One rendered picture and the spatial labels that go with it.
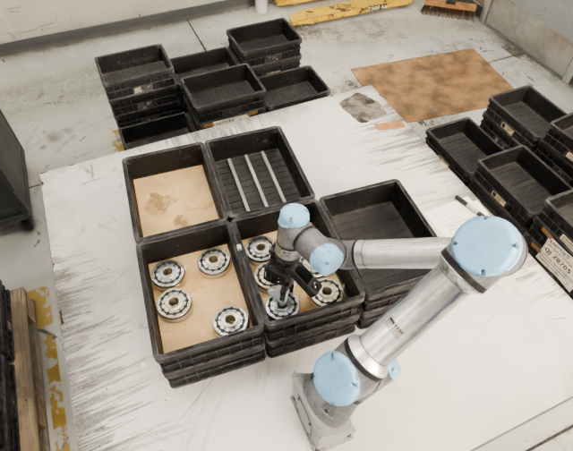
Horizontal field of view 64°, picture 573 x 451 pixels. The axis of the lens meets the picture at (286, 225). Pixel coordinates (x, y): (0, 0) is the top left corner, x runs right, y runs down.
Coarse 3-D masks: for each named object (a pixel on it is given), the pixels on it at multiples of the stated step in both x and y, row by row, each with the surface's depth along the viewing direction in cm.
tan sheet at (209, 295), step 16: (192, 256) 151; (192, 272) 147; (192, 288) 143; (208, 288) 143; (224, 288) 143; (240, 288) 143; (208, 304) 140; (224, 304) 140; (240, 304) 140; (160, 320) 136; (192, 320) 136; (208, 320) 136; (176, 336) 133; (192, 336) 133; (208, 336) 133
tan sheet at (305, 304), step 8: (272, 232) 157; (248, 240) 155; (336, 280) 145; (296, 288) 143; (264, 296) 142; (296, 296) 142; (304, 296) 142; (344, 296) 142; (264, 304) 140; (304, 304) 140
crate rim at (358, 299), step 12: (252, 216) 150; (324, 216) 149; (240, 240) 143; (252, 276) 134; (252, 288) 132; (360, 288) 132; (348, 300) 129; (360, 300) 130; (264, 312) 127; (300, 312) 127; (312, 312) 127; (324, 312) 129; (264, 324) 126; (276, 324) 125; (288, 324) 127
